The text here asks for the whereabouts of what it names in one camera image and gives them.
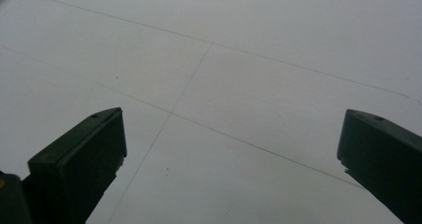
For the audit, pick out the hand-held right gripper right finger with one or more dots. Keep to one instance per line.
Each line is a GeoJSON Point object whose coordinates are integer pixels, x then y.
{"type": "Point", "coordinates": [384, 157]}

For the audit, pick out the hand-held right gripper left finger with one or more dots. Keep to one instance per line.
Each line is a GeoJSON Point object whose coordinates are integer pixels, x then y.
{"type": "Point", "coordinates": [76, 164]}

